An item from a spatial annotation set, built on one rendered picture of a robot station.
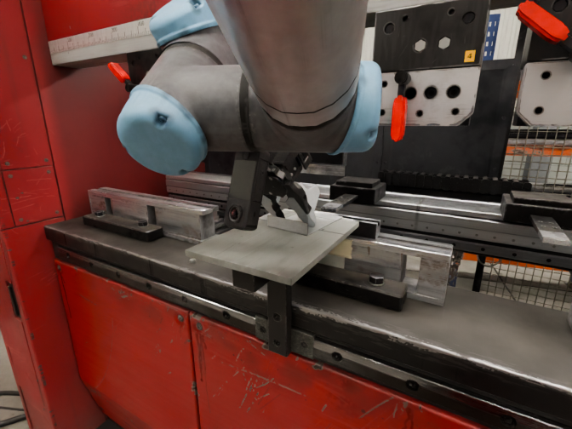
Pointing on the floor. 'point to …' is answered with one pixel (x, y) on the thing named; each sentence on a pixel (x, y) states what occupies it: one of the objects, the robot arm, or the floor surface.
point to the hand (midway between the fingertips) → (294, 222)
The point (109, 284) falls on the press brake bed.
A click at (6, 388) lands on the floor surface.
